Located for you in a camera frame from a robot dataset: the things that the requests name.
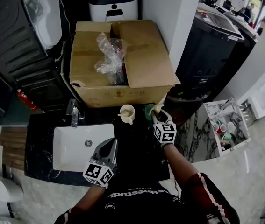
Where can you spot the chrome towel rack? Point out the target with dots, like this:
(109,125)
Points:
(245,113)

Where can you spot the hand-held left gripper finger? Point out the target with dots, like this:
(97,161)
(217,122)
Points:
(115,153)
(97,149)

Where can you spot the large black copier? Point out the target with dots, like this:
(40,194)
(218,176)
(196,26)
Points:
(207,55)

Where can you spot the green cup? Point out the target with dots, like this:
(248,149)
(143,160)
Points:
(148,113)

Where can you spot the person's right hand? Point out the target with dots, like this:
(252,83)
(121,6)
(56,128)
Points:
(167,145)

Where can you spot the white marble vanity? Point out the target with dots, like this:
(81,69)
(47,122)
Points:
(200,134)

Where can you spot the white rounded appliance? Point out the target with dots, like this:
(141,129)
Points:
(6,188)

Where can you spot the black marble vanity counter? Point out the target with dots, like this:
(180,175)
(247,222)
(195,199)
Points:
(137,148)

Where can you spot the red fire extinguisher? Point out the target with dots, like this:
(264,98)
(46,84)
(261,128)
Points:
(28,100)

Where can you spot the person's left forearm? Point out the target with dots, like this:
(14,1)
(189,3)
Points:
(91,197)

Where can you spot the chrome faucet on marble vanity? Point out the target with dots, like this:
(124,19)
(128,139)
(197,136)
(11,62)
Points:
(227,103)

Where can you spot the person's right forearm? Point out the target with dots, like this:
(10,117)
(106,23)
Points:
(179,164)

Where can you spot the brown cardboard box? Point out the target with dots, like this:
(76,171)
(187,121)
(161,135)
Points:
(146,55)

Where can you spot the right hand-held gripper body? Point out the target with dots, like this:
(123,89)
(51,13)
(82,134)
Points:
(167,134)

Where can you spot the white appliance with black lid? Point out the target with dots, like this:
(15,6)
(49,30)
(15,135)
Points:
(113,8)

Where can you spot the cream mug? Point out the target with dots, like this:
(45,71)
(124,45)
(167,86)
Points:
(128,119)

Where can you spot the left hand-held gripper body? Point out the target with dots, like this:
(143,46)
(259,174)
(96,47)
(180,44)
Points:
(98,172)

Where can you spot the black ribbed metal appliance panel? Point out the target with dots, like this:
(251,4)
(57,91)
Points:
(10,36)

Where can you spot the white sink on black stand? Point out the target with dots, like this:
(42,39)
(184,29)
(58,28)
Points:
(262,101)

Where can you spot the light green mug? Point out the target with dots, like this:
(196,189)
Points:
(227,137)

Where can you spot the clear plastic wrap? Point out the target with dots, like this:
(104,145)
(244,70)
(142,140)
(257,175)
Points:
(109,59)

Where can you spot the person's black and red shirt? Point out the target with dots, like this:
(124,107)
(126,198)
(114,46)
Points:
(146,206)

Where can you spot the white rectangular sink basin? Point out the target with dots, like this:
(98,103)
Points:
(71,148)

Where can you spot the white plastic wall device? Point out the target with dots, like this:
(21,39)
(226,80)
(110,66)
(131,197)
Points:
(49,20)

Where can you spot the white mug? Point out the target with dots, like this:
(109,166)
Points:
(231,127)

